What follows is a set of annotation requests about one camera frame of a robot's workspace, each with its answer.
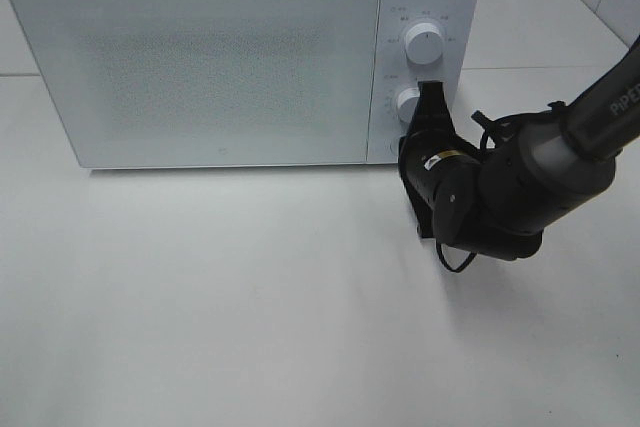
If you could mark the round white door button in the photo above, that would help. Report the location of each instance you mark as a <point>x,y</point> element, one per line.
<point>395,147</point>

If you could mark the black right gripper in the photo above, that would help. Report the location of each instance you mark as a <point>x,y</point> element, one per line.
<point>439,171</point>

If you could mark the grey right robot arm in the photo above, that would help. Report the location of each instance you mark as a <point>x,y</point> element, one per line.
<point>528,170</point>

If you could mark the white timer knob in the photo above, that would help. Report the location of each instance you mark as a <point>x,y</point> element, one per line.
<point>406,102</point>

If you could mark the upper white power knob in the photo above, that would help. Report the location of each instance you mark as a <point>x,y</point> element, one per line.
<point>424,43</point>

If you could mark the white microwave door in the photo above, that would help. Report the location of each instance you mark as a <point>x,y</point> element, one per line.
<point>199,83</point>

